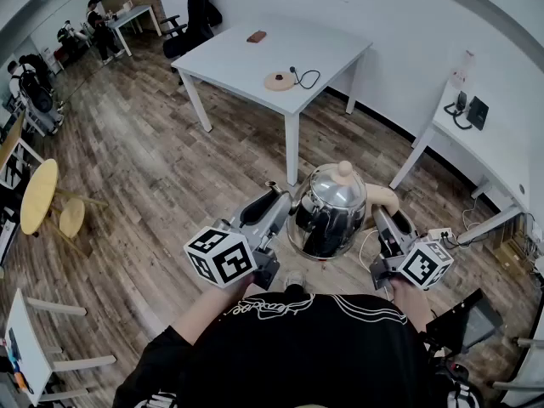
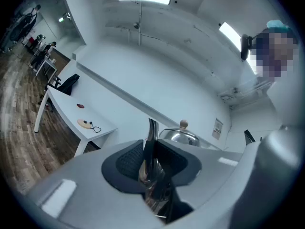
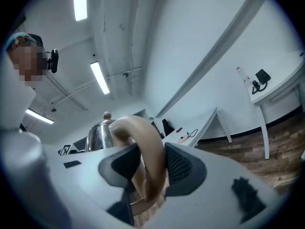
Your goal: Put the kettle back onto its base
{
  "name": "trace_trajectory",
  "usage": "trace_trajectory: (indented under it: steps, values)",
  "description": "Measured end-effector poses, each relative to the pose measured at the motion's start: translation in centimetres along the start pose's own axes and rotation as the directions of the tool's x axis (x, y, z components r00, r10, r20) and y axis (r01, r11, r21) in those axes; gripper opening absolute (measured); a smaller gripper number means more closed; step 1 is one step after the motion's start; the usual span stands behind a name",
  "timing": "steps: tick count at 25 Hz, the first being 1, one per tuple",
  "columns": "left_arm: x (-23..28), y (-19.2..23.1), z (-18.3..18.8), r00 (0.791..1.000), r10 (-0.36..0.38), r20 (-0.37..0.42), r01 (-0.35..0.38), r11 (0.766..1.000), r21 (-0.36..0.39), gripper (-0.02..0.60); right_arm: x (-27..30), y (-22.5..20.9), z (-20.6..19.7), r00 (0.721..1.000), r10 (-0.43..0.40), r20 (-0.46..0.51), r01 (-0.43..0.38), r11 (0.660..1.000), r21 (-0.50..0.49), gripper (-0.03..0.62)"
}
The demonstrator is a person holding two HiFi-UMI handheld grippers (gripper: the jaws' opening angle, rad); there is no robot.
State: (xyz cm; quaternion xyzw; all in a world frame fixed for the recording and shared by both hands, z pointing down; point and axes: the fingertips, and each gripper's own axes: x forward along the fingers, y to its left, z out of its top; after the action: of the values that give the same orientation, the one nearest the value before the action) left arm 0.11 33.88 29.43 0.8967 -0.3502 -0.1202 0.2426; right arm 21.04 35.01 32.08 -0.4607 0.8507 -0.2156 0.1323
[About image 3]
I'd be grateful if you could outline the black desk telephone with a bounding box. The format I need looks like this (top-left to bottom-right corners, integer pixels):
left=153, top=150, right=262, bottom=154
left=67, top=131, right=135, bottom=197
left=251, top=68, right=272, bottom=95

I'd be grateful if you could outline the clear bottle red cap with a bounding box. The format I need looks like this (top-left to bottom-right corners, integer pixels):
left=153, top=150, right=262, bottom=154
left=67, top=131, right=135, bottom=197
left=236, top=66, right=251, bottom=88

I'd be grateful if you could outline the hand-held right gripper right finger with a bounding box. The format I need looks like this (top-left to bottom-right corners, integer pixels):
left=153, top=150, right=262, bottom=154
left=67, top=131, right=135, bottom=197
left=142, top=142, right=289, bottom=229

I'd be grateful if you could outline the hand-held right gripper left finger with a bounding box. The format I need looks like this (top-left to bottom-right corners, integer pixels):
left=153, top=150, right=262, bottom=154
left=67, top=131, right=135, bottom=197
left=42, top=143, right=142, bottom=229

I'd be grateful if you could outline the black power cord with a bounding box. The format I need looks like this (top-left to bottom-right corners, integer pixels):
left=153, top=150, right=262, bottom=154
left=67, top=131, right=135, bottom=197
left=186, top=128, right=199, bottom=139

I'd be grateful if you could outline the steel bowl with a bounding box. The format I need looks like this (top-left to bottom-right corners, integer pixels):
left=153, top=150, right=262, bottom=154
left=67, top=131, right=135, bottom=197
left=85, top=111, right=168, bottom=217

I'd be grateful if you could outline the white side desk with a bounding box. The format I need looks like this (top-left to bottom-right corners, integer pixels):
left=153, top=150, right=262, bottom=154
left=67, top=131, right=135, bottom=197
left=248, top=49, right=305, bottom=161

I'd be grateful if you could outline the ceiling tube light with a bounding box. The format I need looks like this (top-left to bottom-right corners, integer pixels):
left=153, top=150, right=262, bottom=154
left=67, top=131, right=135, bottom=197
left=25, top=108, right=55, bottom=125
left=73, top=0, right=88, bottom=22
left=90, top=61, right=111, bottom=95

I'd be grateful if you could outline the person's head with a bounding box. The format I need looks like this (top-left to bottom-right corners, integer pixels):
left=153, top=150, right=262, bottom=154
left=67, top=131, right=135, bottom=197
left=5, top=31, right=49, bottom=88

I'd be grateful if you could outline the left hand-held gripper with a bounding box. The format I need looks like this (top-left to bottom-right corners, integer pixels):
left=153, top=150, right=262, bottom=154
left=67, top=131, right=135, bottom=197
left=58, top=137, right=87, bottom=156

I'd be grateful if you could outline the teal head strap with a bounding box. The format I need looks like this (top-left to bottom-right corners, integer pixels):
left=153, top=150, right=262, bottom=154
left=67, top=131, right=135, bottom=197
left=5, top=31, right=32, bottom=49

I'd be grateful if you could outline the white floor cable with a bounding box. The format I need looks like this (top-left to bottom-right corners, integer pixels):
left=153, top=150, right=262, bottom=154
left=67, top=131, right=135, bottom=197
left=272, top=175, right=301, bottom=188

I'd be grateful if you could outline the black head-worn camera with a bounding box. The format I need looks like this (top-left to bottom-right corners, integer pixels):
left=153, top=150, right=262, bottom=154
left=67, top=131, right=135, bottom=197
left=46, top=48, right=60, bottom=74

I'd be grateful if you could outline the white work table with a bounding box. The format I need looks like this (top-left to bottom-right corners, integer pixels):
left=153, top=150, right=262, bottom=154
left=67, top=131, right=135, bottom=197
left=152, top=107, right=233, bottom=147

